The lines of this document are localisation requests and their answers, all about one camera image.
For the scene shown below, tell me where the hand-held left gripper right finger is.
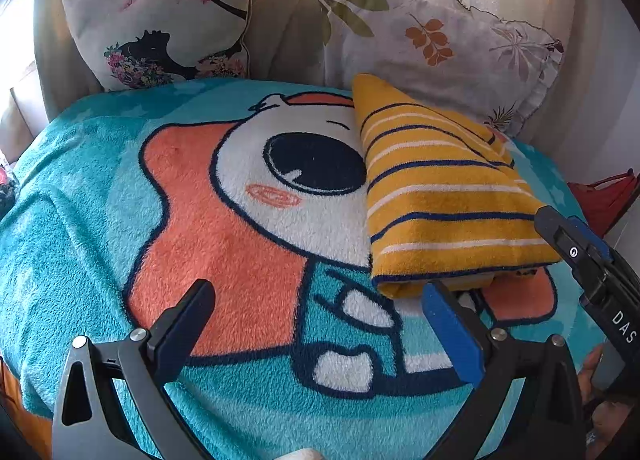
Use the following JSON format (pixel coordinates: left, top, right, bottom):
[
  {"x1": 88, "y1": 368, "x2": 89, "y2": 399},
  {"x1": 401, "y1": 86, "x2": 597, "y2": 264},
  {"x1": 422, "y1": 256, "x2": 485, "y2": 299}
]
[{"x1": 421, "y1": 280, "x2": 586, "y2": 460}]

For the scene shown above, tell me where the ruffled leaf print pillow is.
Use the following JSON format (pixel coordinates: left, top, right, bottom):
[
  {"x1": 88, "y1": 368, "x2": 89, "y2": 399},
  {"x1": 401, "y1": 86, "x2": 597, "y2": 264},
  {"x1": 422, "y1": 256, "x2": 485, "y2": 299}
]
[{"x1": 312, "y1": 0, "x2": 566, "y2": 135}]

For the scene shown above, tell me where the yellow striped towel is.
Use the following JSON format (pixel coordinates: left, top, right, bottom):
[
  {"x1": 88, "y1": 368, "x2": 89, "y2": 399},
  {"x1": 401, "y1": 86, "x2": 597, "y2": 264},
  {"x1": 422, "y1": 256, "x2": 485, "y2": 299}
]
[{"x1": 351, "y1": 73, "x2": 561, "y2": 299}]

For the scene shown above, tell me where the pillow with dark figure print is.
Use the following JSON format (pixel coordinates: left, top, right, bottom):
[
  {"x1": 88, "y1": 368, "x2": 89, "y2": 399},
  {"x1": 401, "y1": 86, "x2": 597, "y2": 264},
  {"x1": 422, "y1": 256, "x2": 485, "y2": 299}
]
[{"x1": 60, "y1": 0, "x2": 267, "y2": 92}]

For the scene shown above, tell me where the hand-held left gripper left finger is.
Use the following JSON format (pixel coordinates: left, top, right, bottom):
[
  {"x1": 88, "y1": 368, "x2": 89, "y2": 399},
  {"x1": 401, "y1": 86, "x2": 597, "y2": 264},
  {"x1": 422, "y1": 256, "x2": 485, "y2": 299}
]
[{"x1": 50, "y1": 279, "x2": 217, "y2": 460}]

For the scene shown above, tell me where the person's right hand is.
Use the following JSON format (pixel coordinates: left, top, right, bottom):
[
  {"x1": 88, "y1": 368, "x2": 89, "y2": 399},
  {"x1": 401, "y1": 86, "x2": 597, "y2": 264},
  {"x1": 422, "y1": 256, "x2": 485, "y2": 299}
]
[{"x1": 579, "y1": 346, "x2": 640, "y2": 447}]

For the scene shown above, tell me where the red bag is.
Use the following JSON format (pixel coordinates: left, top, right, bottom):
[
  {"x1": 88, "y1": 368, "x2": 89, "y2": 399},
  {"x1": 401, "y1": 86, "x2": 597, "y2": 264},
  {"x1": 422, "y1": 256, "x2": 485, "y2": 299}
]
[{"x1": 567, "y1": 169, "x2": 638, "y2": 239}]

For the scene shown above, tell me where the orange cloth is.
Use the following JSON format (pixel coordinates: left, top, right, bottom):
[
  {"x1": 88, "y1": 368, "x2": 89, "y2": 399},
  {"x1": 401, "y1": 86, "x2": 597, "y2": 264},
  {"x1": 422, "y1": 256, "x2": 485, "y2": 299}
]
[{"x1": 0, "y1": 357, "x2": 53, "y2": 448}]

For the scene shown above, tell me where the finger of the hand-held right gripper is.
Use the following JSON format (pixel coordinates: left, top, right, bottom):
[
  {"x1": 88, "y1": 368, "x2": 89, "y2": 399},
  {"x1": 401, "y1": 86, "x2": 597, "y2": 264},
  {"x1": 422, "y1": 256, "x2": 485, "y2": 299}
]
[
  {"x1": 565, "y1": 215, "x2": 615, "y2": 268},
  {"x1": 534, "y1": 206, "x2": 598, "y2": 291}
]

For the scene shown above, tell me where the teal cartoon printed blanket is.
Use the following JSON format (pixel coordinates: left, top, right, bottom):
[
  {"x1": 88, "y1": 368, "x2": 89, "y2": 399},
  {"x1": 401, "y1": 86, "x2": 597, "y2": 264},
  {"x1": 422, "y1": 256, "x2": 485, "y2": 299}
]
[{"x1": 0, "y1": 78, "x2": 608, "y2": 460}]

